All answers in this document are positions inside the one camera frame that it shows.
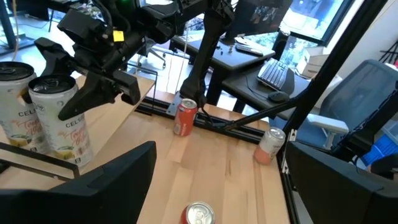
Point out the blue plastic bin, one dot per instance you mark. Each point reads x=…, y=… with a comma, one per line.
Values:
x=384, y=149

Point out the black cylindrical bottle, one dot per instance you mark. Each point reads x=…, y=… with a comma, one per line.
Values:
x=281, y=43

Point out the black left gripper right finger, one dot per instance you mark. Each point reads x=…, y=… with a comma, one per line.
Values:
x=342, y=199

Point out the grey mesh office chair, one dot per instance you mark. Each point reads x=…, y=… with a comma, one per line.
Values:
x=357, y=93

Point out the black office desk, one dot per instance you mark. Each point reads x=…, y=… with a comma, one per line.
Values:
x=248, y=84
x=230, y=60

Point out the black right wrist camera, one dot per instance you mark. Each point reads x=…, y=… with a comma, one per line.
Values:
x=81, y=26

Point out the white cardboard box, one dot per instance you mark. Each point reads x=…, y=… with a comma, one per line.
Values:
x=314, y=62

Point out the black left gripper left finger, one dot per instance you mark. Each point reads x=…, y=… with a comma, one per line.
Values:
x=77, y=199

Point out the black computer mouse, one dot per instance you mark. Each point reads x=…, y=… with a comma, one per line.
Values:
x=278, y=97

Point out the black computer monitor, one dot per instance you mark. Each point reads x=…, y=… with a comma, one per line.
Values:
x=258, y=18

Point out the pink lemonade can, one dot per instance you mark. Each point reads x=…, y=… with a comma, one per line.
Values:
x=269, y=146

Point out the red Fanta strawberry can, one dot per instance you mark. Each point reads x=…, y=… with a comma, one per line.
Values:
x=185, y=119
x=197, y=214

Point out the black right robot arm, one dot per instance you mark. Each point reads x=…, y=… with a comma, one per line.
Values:
x=205, y=46

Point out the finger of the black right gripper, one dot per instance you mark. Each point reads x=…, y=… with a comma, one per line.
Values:
x=102, y=93
x=56, y=56

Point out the black computer keyboard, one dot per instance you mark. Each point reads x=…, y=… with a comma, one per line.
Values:
x=273, y=73

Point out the black aluminium rig frame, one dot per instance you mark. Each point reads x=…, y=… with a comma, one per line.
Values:
x=341, y=53

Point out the Celsius Tropical Vibe can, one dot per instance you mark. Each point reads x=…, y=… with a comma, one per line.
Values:
x=68, y=140
x=15, y=118

